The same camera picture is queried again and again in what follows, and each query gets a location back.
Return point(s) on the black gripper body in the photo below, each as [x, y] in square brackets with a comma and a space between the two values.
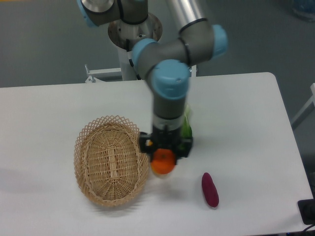
[166, 139]

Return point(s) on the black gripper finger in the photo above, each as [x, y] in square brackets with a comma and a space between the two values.
[182, 150]
[144, 139]

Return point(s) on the orange fruit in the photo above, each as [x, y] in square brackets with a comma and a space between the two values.
[163, 162]

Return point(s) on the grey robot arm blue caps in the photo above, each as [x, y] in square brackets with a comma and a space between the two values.
[164, 67]

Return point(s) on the woven wicker basket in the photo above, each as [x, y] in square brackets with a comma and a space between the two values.
[109, 167]

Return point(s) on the green bok choy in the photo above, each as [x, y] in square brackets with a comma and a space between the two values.
[186, 130]

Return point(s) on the yellow mango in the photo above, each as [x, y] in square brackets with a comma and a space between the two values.
[161, 176]

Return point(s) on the purple sweet potato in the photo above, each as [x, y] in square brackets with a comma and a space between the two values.
[209, 190]

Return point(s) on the black device at table edge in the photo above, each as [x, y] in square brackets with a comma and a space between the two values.
[307, 211]

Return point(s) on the blue object top right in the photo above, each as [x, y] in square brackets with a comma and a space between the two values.
[304, 9]

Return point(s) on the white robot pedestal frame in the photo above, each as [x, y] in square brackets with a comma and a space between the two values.
[123, 73]

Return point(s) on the white frame at right edge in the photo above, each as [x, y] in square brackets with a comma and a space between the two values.
[305, 110]

